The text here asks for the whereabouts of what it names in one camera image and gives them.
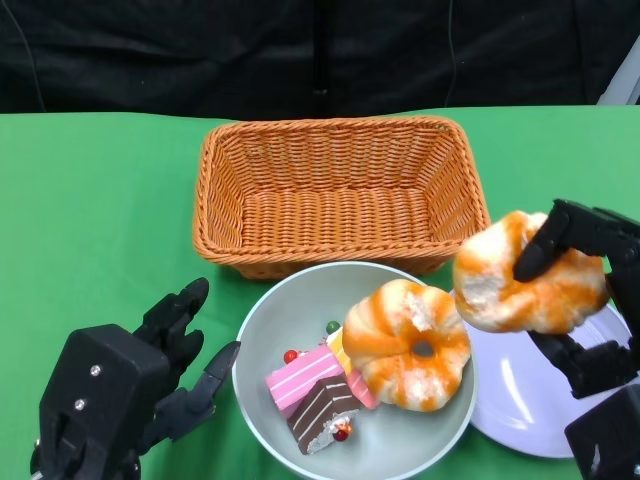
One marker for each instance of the orange wicker basket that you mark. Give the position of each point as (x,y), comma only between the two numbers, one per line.
(340,215)

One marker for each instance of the white metal frame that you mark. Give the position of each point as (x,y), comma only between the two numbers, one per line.
(625,85)

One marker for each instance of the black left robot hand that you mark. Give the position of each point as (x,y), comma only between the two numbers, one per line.
(172,315)

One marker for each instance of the black vertical pole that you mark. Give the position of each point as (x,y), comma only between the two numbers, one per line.
(320,50)

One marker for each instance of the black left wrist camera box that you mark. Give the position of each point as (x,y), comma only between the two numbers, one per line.
(100,380)

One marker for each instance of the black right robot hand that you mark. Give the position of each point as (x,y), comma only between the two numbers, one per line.
(585,230)

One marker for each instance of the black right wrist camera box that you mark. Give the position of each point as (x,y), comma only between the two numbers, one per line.
(610,440)

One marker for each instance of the green tablecloth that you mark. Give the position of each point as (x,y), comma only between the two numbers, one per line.
(75,200)

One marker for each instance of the brown chocolate cake slice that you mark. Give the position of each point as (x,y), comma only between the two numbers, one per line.
(320,410)

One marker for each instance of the yellow striped cake slice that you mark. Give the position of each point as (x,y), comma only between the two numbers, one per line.
(342,352)

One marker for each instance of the pale green bowl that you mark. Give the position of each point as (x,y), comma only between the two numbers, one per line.
(400,440)

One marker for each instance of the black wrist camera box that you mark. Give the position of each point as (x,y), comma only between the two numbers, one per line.
(100,380)
(610,440)

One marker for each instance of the lavender plate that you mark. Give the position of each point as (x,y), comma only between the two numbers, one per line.
(510,390)

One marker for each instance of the black backdrop curtain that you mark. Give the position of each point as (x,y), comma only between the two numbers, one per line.
(150,50)

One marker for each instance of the pink striped cake slice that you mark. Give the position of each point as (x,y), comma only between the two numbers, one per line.
(300,380)

